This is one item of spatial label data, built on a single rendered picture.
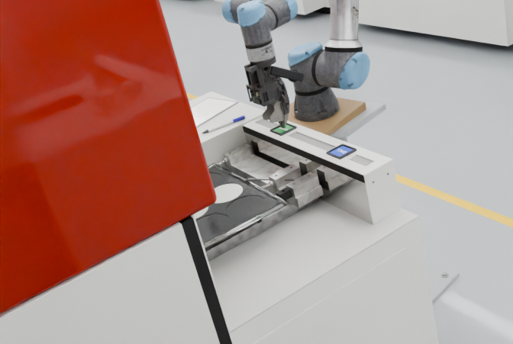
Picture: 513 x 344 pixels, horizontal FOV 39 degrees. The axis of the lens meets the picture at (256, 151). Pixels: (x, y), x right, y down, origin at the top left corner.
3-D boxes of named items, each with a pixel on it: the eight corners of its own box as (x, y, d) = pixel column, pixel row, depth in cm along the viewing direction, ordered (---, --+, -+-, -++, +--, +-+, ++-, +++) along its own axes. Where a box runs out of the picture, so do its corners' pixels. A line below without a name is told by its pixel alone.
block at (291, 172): (277, 188, 192) (275, 178, 190) (270, 185, 194) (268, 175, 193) (301, 176, 195) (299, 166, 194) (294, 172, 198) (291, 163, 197)
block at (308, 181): (295, 197, 185) (292, 188, 184) (287, 194, 188) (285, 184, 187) (319, 184, 189) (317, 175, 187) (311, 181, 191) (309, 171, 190)
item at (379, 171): (373, 225, 177) (364, 175, 171) (253, 166, 221) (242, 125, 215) (401, 208, 181) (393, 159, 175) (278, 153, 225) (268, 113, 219)
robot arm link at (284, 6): (266, -9, 204) (241, 4, 197) (298, -9, 197) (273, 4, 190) (272, 17, 208) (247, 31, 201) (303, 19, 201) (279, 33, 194)
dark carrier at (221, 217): (161, 268, 167) (160, 267, 167) (105, 221, 195) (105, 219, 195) (280, 204, 181) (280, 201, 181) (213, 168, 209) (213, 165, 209)
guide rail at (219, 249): (155, 291, 173) (152, 281, 171) (152, 287, 174) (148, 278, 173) (319, 200, 193) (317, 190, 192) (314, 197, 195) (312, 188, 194)
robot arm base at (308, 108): (308, 99, 251) (302, 72, 246) (346, 101, 242) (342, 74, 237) (286, 120, 240) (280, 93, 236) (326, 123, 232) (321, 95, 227)
